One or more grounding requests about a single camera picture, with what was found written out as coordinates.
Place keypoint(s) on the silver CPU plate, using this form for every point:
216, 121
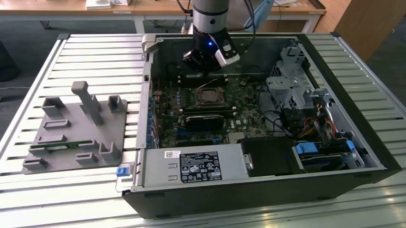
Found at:
211, 96

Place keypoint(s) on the CPU socket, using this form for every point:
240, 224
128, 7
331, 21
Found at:
198, 104

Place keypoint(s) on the black RAM stick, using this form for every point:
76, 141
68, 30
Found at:
206, 110

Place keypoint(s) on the pale blue teach pendant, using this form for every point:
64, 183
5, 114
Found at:
263, 12

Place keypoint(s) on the green motherboard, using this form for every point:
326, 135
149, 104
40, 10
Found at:
247, 118

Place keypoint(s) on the silver disk bay cage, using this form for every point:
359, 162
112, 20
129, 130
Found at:
284, 90

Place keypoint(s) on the small silver heatsink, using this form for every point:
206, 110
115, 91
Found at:
236, 137

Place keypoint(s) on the white box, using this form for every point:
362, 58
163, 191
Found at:
97, 4

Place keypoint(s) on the silver power supply unit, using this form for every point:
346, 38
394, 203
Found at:
157, 166

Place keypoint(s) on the wooden desk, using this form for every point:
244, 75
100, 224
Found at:
63, 10

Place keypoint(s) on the blue disk carrier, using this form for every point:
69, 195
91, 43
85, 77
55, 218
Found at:
306, 148

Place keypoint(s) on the grey parts rack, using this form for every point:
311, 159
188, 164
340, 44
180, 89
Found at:
79, 133

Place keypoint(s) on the wooden cabinet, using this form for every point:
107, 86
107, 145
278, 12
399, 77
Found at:
364, 26

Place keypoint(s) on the blue case latch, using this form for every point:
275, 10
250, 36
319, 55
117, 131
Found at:
123, 171

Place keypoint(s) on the green RAM stick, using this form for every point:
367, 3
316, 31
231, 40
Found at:
73, 145

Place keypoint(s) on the blue drive tab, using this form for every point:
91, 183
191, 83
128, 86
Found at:
350, 146

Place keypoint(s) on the black PC case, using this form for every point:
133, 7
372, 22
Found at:
254, 199

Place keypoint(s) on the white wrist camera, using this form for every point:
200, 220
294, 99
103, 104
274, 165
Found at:
227, 53

